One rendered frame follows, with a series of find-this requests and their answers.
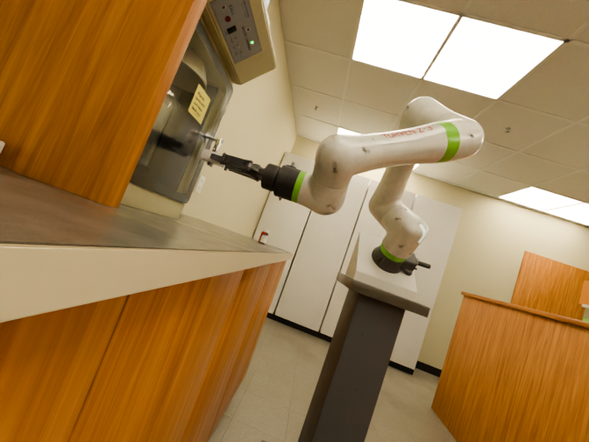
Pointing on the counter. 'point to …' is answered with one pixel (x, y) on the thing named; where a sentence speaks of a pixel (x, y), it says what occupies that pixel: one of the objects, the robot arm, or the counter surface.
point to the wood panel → (87, 87)
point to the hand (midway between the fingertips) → (213, 158)
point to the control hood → (246, 70)
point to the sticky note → (199, 104)
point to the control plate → (238, 13)
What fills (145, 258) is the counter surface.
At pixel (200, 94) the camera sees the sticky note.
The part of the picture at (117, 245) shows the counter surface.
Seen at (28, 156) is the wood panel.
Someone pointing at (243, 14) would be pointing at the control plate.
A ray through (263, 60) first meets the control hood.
